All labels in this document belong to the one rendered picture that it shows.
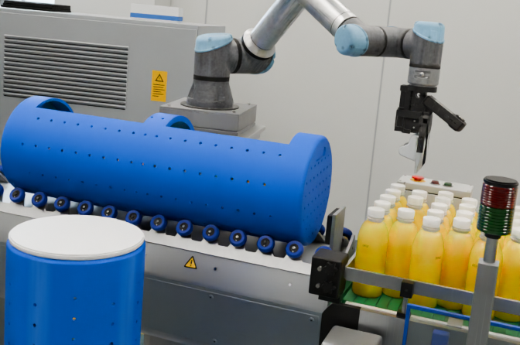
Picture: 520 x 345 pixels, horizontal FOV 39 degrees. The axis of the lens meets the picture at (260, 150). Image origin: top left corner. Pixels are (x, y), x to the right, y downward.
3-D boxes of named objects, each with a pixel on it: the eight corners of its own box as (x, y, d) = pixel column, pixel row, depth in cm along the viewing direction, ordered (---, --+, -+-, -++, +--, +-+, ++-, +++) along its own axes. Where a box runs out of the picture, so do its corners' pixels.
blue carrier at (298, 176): (60, 179, 230) (60, 90, 223) (327, 227, 201) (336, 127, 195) (-1, 202, 204) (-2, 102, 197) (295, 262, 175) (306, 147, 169)
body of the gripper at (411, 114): (398, 130, 185) (404, 82, 182) (432, 134, 182) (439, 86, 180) (393, 133, 177) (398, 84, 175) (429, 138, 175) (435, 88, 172)
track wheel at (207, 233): (206, 224, 188) (204, 221, 187) (222, 227, 187) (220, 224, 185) (201, 240, 186) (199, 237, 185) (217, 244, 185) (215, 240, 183)
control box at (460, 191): (398, 207, 213) (402, 173, 211) (469, 219, 206) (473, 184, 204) (392, 215, 204) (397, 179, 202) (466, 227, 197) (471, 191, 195)
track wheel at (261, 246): (261, 235, 183) (258, 232, 182) (277, 238, 182) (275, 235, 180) (255, 251, 181) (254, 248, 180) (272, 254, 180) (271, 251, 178)
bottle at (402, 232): (399, 300, 167) (409, 223, 164) (374, 291, 172) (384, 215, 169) (417, 294, 172) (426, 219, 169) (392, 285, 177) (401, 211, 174)
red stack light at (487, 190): (480, 198, 139) (483, 179, 138) (515, 203, 137) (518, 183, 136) (478, 206, 133) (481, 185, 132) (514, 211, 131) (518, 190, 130)
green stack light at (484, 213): (477, 223, 140) (480, 199, 139) (511, 229, 138) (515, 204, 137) (474, 231, 134) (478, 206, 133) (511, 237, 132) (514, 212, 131)
